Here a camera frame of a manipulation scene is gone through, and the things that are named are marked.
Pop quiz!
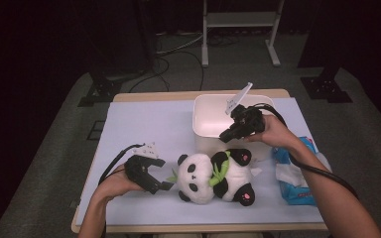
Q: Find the white plastic bin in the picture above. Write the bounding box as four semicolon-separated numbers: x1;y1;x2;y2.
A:
192;93;276;162

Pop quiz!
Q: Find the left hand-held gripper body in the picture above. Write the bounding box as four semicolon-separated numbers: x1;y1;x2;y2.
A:
124;142;160;190

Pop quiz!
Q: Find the grey floor cable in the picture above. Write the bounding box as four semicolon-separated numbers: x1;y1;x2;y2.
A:
155;31;206;56

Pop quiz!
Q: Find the panda plush toy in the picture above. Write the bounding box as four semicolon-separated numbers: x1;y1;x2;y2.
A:
166;147;264;207

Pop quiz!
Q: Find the black floor cable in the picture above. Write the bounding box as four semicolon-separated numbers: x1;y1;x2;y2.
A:
128;49;205;93

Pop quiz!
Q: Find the white wet wipe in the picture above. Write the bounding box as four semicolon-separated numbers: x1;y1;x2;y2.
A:
275;163;305;188

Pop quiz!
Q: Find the left hand-held gripper cable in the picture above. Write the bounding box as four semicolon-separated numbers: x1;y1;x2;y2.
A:
97;143;146;186

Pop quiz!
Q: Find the white metal stand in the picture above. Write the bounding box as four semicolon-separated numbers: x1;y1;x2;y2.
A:
201;0;286;68

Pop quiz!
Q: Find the blue wet wipe packet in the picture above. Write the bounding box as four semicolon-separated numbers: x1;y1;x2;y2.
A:
271;136;332;207

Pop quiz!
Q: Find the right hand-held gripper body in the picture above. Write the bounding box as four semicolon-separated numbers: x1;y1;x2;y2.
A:
224;82;266;136

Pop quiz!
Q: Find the person's right hand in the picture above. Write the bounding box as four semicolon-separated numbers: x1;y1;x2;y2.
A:
243;113;300;151

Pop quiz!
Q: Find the black stand base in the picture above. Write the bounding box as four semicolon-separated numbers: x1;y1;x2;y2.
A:
300;65;353;104
77;70;123;107

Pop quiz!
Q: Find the wooden table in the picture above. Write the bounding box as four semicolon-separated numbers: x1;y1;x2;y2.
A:
70;88;328;234

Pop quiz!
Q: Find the person's left hand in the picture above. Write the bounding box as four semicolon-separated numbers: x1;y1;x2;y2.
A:
95;163;146;203

